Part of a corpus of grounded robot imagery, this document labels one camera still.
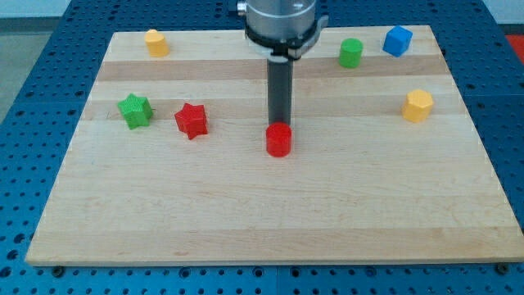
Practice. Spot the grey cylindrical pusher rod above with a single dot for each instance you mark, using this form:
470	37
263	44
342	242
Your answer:
279	74

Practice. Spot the blue cube block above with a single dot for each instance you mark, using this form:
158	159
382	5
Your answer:
397	41

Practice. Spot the green star block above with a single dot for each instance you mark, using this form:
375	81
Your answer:
135	110

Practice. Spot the light wooden board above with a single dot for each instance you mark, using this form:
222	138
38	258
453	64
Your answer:
361	185

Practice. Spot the red star block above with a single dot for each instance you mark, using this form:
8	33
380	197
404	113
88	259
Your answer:
191	120

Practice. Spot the red cylinder block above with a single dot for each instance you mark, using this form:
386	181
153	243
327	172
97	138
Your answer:
278	139

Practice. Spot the green cylinder block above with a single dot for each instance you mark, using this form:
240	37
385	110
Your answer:
350	53

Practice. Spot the yellow heart block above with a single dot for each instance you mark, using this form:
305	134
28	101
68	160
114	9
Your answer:
156	43

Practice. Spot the yellow hexagon block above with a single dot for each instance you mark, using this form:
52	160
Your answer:
417	105

